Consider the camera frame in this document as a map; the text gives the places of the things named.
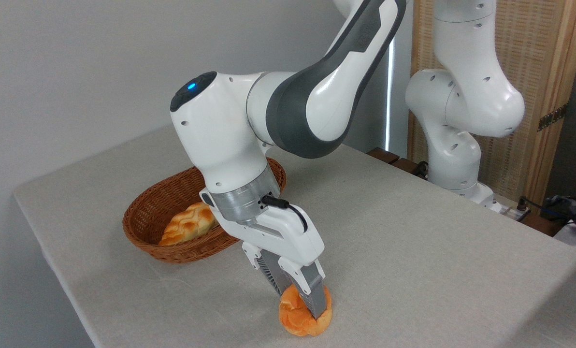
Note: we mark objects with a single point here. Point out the brown wooden block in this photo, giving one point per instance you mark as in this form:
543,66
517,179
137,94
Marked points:
406,166
541,225
383,155

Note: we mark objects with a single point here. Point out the round orange knotted bread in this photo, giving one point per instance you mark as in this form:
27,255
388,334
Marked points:
295,320

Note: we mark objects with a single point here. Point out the grey tablecloth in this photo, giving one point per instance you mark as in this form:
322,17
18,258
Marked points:
413,251

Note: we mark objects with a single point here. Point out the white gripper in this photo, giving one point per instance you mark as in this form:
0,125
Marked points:
288,237

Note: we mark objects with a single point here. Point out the brown wicker oval basket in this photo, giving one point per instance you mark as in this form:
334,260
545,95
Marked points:
148,212

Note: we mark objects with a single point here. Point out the long braided bread loaf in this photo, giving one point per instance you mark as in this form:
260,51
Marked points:
186,224

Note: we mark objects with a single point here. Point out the metal screen hinge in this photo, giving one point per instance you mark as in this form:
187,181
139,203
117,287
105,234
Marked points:
553,117

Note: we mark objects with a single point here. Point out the white power strip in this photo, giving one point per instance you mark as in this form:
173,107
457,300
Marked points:
510,211

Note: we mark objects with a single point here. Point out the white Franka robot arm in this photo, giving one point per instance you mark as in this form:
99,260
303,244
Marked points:
220,130

